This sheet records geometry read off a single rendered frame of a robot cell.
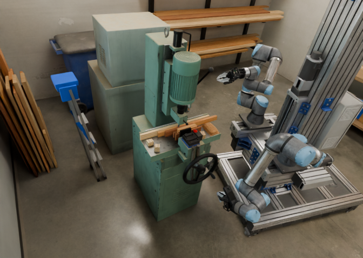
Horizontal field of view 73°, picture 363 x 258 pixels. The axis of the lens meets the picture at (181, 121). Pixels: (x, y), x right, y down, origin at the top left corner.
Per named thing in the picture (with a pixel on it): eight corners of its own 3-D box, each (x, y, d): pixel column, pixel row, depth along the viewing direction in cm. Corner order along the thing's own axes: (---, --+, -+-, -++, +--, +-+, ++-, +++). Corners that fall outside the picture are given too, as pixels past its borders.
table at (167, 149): (156, 172, 163) (156, 167, 160) (138, 143, 183) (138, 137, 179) (227, 146, 190) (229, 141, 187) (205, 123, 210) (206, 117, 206)
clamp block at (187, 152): (186, 158, 172) (187, 149, 166) (176, 146, 180) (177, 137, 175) (203, 153, 178) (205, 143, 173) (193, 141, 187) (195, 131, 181)
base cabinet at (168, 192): (156, 222, 225) (160, 171, 181) (133, 176, 262) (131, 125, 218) (197, 203, 245) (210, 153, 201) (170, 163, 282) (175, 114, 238)
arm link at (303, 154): (309, 143, 179) (290, 134, 136) (329, 155, 170) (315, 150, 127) (298, 156, 182) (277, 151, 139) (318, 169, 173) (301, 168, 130)
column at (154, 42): (154, 130, 203) (158, 45, 158) (143, 114, 217) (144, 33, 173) (177, 123, 213) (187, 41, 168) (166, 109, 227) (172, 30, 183)
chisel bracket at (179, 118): (178, 127, 180) (179, 117, 175) (169, 116, 189) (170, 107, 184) (187, 124, 184) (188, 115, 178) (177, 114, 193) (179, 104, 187)
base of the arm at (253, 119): (258, 114, 233) (261, 105, 227) (266, 124, 222) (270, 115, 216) (243, 115, 229) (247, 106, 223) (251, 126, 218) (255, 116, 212)
